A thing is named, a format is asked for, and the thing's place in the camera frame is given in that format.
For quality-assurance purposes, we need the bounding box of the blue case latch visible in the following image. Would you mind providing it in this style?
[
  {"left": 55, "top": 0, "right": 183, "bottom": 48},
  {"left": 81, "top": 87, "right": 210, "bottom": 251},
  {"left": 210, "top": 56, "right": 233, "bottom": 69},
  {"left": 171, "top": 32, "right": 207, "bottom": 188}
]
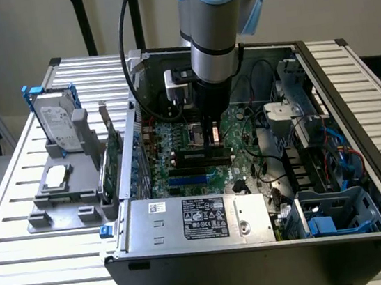
[{"left": 98, "top": 222, "right": 115, "bottom": 240}]

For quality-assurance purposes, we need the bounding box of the CPU socket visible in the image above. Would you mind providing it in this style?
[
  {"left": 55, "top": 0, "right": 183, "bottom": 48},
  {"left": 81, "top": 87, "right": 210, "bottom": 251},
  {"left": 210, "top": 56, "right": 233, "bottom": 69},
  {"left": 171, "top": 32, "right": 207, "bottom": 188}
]
[{"left": 186, "top": 122, "right": 208, "bottom": 145}]

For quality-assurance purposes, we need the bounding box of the black open PC case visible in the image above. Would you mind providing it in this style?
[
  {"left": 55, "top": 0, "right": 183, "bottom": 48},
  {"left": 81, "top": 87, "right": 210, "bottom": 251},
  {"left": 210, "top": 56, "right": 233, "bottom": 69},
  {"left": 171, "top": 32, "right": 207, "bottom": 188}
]
[{"left": 76, "top": 16, "right": 381, "bottom": 285}]

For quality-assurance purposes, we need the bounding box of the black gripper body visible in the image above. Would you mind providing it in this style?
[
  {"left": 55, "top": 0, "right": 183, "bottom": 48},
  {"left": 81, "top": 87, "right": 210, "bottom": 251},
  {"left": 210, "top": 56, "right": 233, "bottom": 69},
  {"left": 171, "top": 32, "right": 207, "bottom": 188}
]
[{"left": 189, "top": 75, "right": 240, "bottom": 127}]

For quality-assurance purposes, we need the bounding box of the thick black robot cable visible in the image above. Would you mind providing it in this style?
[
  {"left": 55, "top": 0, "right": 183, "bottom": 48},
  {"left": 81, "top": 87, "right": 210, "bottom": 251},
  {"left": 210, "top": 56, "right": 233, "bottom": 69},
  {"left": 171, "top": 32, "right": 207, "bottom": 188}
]
[{"left": 113, "top": 0, "right": 188, "bottom": 129}]

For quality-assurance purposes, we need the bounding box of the silver CPU chip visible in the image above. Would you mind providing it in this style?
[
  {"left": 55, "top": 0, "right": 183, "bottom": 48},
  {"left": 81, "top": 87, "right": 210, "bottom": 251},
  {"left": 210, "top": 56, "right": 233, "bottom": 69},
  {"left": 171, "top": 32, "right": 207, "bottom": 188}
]
[{"left": 43, "top": 164, "right": 71, "bottom": 187}]

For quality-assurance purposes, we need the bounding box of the grey parts rack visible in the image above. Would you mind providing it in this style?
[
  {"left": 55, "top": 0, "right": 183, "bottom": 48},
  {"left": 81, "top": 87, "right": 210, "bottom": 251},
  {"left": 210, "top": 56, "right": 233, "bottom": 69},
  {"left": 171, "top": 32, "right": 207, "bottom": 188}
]
[{"left": 13, "top": 103, "right": 132, "bottom": 237}]

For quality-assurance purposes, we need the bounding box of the green graphics card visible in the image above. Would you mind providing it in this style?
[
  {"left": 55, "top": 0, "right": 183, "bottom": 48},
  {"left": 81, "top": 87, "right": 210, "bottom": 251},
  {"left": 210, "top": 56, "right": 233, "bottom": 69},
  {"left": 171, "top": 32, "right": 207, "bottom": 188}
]
[{"left": 86, "top": 98, "right": 131, "bottom": 205}]

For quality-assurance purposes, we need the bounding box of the grey metal drive cage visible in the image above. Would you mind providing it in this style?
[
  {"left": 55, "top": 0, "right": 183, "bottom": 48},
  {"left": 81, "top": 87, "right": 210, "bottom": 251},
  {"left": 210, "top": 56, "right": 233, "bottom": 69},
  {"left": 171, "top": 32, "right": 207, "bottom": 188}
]
[{"left": 256, "top": 53, "right": 339, "bottom": 156}]

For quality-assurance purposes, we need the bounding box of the hard disk in blue carrier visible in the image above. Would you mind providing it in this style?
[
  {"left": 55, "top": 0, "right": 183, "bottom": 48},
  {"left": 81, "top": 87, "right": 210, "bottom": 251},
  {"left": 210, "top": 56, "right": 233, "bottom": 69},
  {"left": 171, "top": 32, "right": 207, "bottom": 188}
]
[{"left": 20, "top": 78, "right": 89, "bottom": 160}]

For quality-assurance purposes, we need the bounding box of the silver power supply unit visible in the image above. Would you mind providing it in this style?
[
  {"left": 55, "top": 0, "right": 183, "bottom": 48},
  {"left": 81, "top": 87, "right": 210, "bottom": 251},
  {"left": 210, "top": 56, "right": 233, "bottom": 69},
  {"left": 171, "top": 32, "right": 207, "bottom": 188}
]
[{"left": 118, "top": 182, "right": 279, "bottom": 263}]

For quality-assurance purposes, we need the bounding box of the green motherboard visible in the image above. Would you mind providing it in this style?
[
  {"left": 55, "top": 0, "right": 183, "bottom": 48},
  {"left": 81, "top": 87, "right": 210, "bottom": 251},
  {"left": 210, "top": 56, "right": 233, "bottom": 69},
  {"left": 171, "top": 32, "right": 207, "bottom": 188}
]
[{"left": 137, "top": 97, "right": 290, "bottom": 207}]

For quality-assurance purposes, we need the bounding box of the black RAM slot bank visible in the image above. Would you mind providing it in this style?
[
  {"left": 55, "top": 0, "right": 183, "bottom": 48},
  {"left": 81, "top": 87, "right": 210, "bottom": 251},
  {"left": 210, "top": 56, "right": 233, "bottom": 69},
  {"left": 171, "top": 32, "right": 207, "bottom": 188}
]
[{"left": 166, "top": 142, "right": 235, "bottom": 180}]

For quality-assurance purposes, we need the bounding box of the blue data wire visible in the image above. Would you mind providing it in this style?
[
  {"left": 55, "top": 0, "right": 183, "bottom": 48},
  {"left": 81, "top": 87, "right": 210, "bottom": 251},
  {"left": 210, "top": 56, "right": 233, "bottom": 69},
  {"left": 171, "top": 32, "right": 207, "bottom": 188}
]
[{"left": 316, "top": 121, "right": 355, "bottom": 189}]

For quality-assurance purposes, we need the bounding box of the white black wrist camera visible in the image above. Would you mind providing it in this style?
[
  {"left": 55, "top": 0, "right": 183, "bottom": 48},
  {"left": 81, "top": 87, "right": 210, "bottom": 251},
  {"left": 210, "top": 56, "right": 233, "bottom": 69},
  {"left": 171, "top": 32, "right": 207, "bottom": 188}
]
[{"left": 162, "top": 65, "right": 201, "bottom": 103}]

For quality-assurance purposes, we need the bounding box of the black stand pole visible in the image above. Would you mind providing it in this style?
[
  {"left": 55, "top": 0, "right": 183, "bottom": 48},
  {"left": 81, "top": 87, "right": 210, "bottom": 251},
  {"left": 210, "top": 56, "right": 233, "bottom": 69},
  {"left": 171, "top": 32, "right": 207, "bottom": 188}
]
[
  {"left": 127, "top": 0, "right": 148, "bottom": 56},
  {"left": 68, "top": 0, "right": 100, "bottom": 59}
]

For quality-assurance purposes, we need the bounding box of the blue expansion slot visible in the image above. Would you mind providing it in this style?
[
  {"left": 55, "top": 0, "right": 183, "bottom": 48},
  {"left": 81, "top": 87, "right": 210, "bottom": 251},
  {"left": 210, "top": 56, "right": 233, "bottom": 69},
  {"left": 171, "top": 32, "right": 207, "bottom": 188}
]
[{"left": 166, "top": 171, "right": 218, "bottom": 190}]

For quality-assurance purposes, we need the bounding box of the blue plastic disk bay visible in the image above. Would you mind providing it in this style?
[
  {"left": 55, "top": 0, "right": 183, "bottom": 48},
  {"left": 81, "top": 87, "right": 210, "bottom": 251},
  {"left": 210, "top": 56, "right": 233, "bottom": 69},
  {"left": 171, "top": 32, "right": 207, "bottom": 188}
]
[{"left": 290, "top": 178, "right": 381, "bottom": 243}]

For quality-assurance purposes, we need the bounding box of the red wire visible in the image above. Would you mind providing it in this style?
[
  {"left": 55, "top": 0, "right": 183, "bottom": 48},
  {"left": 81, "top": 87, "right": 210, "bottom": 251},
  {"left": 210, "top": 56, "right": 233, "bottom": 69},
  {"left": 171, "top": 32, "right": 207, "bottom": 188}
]
[{"left": 319, "top": 142, "right": 368, "bottom": 185}]

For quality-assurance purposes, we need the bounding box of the RAM stick with white label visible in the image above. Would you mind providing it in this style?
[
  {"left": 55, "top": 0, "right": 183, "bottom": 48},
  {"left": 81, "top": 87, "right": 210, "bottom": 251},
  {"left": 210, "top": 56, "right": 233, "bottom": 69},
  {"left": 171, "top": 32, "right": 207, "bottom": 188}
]
[{"left": 210, "top": 121, "right": 221, "bottom": 146}]

